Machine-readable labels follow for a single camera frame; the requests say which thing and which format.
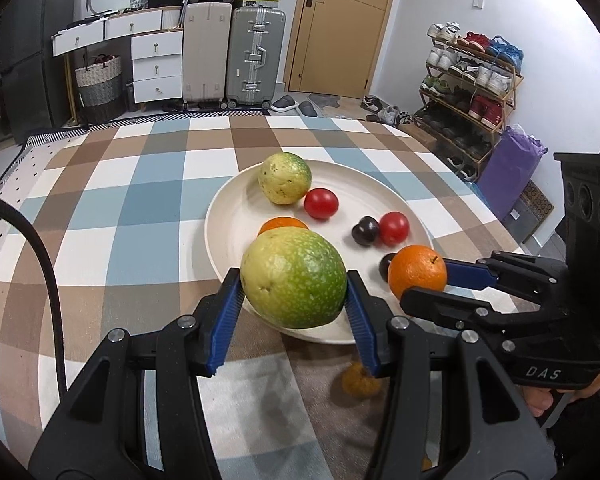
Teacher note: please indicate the white drawer cabinet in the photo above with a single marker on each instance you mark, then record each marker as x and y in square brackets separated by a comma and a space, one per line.
[149, 41]

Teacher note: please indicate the cream round plate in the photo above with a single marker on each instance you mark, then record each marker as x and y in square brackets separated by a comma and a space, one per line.
[239, 208]

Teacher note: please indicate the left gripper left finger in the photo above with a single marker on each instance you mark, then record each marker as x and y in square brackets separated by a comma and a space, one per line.
[134, 411]

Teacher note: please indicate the checkered tablecloth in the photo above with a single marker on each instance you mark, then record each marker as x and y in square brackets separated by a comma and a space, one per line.
[121, 213]

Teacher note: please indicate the large green-yellow fruit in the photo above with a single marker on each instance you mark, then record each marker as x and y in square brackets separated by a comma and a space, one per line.
[294, 278]

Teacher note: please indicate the red cherry tomato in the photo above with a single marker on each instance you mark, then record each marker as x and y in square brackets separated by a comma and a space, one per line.
[393, 228]
[321, 204]

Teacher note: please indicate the small yellow-green fruit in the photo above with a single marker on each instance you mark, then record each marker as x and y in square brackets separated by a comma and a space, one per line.
[284, 178]

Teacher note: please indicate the black refrigerator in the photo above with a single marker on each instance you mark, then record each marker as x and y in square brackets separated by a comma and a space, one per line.
[34, 83]

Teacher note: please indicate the purple bag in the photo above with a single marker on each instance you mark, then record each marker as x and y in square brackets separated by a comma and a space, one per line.
[509, 169]

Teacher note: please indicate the small orange on plate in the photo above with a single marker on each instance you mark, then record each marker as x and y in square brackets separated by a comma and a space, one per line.
[282, 222]

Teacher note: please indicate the silver suitcase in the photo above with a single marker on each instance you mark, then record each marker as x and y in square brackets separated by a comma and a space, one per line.
[256, 39]

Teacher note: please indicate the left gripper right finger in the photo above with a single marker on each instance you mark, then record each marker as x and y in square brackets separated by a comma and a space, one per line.
[451, 411]

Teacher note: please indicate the person's right hand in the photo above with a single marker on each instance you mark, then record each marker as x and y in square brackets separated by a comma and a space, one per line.
[539, 400]

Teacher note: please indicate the large orange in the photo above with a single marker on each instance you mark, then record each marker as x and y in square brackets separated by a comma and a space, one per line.
[416, 266]

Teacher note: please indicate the beige suitcase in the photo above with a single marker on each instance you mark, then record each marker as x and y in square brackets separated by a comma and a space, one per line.
[206, 32]

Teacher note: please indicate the dark plum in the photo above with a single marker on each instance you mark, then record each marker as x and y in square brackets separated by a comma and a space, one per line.
[366, 231]
[384, 265]

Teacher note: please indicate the wooden door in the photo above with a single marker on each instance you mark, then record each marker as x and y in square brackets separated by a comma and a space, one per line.
[334, 45]

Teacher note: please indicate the brown longan upper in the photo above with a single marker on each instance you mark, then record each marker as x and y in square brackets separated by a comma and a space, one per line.
[357, 382]

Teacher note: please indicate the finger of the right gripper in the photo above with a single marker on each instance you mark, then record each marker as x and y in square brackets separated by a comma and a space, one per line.
[447, 310]
[469, 275]

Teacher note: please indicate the wicker laundry basket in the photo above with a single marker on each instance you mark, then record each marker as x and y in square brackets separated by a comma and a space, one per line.
[100, 88]

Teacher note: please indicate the wooden shoe rack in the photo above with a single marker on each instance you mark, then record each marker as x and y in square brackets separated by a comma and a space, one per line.
[469, 91]

